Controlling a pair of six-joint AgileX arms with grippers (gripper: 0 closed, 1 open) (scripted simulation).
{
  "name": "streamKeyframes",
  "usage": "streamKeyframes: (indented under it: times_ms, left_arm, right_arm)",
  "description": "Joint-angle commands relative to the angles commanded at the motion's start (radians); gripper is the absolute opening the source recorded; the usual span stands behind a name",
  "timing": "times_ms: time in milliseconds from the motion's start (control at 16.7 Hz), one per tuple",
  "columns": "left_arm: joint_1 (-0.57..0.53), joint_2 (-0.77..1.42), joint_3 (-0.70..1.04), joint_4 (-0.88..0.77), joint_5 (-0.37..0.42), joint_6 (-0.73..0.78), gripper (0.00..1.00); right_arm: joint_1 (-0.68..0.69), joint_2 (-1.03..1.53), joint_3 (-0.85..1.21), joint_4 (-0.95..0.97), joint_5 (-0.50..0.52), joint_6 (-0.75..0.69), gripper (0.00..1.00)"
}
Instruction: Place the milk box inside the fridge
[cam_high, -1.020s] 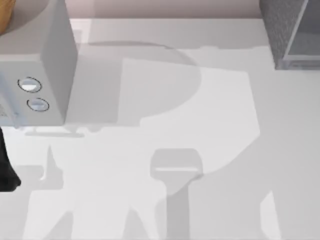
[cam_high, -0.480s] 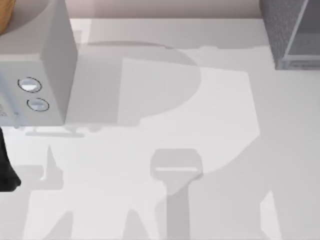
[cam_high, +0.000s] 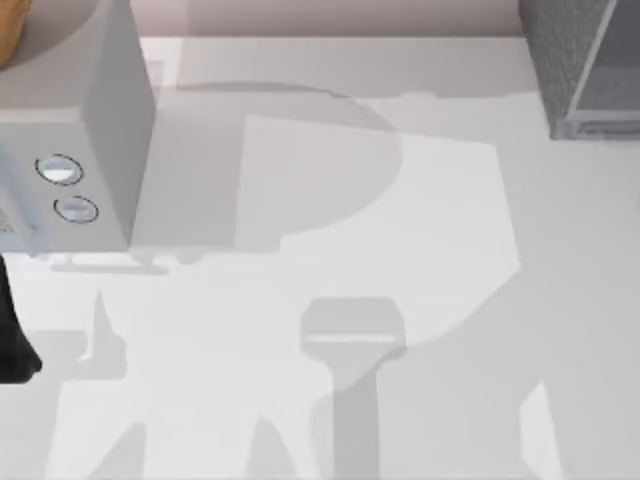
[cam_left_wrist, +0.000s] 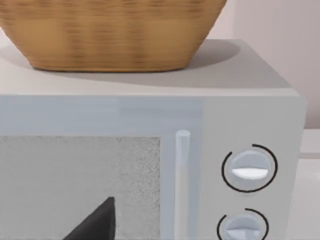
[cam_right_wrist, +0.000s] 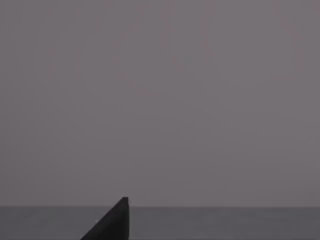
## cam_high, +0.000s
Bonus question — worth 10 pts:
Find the grey cabinet with dark inside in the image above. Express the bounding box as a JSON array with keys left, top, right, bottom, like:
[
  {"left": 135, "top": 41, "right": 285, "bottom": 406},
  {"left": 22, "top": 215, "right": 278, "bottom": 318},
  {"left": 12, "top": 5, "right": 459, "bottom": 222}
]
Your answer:
[{"left": 518, "top": 0, "right": 640, "bottom": 142}]

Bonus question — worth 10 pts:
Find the pale microwave oven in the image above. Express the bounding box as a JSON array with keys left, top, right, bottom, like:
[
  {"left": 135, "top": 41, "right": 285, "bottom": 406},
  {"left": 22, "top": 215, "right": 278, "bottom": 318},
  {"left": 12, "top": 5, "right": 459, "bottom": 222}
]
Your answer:
[{"left": 0, "top": 0, "right": 156, "bottom": 260}]

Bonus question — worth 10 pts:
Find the orange bread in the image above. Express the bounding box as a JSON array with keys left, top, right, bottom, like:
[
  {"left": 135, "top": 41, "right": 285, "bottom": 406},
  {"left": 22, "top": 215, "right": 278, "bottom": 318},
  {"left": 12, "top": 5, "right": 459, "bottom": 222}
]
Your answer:
[{"left": 0, "top": 0, "right": 33, "bottom": 71}]

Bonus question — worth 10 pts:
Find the small round microwave knob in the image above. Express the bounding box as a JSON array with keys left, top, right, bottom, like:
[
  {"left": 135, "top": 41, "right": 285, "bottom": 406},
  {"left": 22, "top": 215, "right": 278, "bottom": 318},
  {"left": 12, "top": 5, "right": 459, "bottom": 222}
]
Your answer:
[{"left": 53, "top": 195, "right": 100, "bottom": 225}]

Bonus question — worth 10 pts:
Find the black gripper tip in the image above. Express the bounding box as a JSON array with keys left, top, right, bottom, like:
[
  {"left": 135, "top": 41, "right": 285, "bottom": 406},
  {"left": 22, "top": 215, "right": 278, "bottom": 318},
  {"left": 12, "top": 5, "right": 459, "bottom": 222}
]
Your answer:
[{"left": 0, "top": 253, "right": 43, "bottom": 386}]

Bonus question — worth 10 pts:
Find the large round microwave knob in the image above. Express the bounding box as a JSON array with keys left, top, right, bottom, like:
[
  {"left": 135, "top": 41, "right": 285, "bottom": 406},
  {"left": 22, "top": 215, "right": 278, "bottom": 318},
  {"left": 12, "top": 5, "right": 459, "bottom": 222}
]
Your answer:
[{"left": 34, "top": 153, "right": 85, "bottom": 187}]

